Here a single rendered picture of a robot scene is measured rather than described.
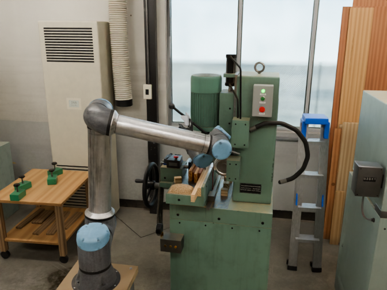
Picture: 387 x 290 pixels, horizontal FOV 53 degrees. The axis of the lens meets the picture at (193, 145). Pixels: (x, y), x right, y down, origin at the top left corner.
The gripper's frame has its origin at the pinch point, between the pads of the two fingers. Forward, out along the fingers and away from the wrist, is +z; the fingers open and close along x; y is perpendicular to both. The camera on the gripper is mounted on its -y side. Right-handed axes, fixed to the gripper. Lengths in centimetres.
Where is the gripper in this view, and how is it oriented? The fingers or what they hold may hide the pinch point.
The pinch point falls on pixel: (179, 123)
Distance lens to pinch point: 214.9
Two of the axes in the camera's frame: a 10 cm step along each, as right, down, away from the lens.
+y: -7.8, -2.2, -5.9
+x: -4.9, 8.0, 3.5
